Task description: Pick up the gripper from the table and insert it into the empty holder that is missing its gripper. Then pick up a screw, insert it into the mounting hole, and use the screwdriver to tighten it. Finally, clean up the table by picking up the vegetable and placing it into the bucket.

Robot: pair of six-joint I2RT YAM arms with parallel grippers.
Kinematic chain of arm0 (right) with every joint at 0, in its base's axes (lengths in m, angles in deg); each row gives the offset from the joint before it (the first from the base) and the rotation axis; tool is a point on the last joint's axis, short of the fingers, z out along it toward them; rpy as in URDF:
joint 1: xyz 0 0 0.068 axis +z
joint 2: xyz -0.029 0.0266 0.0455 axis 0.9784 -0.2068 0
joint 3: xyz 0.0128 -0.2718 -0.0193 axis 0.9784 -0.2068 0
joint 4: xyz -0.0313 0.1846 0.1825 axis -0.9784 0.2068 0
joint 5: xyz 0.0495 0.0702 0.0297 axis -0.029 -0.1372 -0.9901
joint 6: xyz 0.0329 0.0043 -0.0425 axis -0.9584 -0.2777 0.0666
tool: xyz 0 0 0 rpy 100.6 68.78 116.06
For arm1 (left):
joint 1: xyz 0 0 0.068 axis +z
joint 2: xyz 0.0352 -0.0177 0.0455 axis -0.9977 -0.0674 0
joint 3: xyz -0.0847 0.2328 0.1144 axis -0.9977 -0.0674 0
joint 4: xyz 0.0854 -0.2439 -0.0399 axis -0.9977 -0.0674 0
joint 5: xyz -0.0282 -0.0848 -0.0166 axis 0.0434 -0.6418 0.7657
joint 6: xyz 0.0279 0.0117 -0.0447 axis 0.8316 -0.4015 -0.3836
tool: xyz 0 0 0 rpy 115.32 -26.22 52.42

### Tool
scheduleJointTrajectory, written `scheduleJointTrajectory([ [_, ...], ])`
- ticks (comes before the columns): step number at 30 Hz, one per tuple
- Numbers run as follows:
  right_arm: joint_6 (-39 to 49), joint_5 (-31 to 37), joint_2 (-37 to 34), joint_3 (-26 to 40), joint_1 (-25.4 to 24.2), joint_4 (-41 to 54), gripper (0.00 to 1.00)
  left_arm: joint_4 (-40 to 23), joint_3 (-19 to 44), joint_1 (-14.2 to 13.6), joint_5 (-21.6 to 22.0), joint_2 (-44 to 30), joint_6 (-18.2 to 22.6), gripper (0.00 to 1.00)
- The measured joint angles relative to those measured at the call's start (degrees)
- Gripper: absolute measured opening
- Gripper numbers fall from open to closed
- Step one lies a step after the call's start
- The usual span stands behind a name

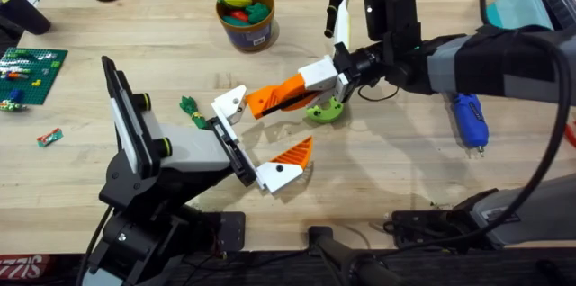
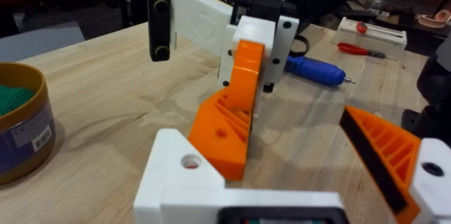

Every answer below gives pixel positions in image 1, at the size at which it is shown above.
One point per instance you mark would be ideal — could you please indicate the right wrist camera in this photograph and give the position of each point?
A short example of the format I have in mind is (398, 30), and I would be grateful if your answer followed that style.
(396, 7)

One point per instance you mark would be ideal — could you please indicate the teal soft pouch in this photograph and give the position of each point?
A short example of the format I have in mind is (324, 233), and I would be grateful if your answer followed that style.
(517, 9)

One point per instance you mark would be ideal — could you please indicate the green board with blocks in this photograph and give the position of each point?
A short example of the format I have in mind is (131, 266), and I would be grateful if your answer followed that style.
(40, 70)

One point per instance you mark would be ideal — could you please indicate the black pen-shaped tool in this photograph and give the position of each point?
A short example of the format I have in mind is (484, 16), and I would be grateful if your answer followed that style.
(335, 2)

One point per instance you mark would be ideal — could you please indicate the black mount pole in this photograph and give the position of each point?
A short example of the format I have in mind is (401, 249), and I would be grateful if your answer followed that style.
(342, 254)

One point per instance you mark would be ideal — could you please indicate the black rail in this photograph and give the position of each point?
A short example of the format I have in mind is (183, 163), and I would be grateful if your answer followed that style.
(270, 272)

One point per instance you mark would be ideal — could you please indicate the red sticker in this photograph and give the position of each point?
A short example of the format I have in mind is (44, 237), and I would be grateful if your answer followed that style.
(24, 266)

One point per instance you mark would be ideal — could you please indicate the black cylinder object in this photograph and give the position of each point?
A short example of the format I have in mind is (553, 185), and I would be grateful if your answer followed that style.
(24, 14)

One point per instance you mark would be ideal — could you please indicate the blue electric screwdriver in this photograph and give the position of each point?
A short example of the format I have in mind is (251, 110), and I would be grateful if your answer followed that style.
(470, 119)

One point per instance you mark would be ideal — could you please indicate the tub of toy vegetables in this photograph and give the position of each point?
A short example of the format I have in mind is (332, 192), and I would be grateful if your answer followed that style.
(249, 29)

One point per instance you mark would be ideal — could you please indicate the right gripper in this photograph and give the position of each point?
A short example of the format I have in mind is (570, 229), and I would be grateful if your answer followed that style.
(371, 63)

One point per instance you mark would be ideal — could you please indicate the green disc with holes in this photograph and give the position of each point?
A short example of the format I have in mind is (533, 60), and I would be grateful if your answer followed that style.
(326, 114)

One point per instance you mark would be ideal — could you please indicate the green toy vegetable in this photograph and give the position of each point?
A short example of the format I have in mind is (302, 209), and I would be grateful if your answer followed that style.
(191, 108)

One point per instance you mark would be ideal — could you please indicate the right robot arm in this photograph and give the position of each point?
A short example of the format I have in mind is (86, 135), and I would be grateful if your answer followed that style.
(443, 68)

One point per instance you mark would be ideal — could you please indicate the left wrist upright plate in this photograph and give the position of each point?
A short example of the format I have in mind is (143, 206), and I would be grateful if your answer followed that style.
(118, 92)

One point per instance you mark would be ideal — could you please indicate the small red green packet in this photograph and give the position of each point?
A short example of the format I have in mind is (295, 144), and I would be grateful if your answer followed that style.
(49, 137)

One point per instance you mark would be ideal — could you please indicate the dark clear storage box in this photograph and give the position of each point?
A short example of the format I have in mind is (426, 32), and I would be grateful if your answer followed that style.
(562, 5)

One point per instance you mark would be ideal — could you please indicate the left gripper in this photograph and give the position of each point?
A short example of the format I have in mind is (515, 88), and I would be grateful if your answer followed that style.
(193, 149)

